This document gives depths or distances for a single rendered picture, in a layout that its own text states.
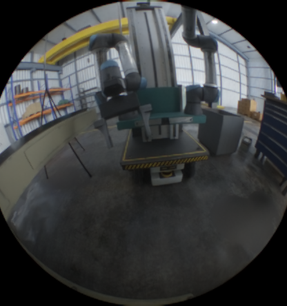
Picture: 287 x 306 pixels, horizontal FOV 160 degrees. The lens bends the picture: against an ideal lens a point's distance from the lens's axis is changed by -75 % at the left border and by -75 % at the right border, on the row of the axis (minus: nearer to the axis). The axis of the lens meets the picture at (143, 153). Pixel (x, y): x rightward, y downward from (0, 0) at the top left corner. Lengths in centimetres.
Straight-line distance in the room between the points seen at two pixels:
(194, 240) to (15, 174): 90
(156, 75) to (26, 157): 96
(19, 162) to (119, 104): 38
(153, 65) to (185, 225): 124
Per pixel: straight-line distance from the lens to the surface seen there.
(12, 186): 39
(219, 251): 83
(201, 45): 86
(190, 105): 80
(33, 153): 41
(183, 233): 76
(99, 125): 35
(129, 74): 55
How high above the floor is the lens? 73
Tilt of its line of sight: 31 degrees down
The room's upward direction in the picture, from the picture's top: 7 degrees counter-clockwise
